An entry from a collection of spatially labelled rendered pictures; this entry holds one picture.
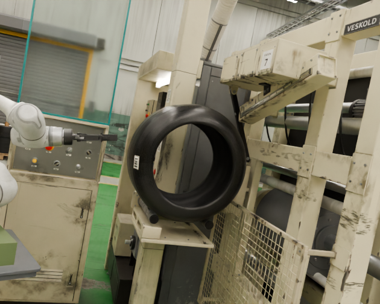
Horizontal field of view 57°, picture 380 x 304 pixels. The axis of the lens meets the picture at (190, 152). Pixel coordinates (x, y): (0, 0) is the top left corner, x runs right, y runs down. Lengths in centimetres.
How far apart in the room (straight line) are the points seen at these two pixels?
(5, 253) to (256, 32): 1105
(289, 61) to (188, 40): 70
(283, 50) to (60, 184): 154
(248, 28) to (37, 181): 1030
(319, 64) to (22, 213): 186
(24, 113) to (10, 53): 1013
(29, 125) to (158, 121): 54
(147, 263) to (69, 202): 64
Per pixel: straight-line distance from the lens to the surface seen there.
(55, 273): 253
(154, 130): 159
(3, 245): 167
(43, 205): 238
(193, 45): 207
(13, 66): 1148
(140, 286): 222
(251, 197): 218
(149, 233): 170
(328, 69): 156
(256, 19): 1215
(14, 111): 150
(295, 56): 159
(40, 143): 164
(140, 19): 1139
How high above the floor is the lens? 134
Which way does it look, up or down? 4 degrees down
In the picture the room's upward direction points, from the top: 11 degrees clockwise
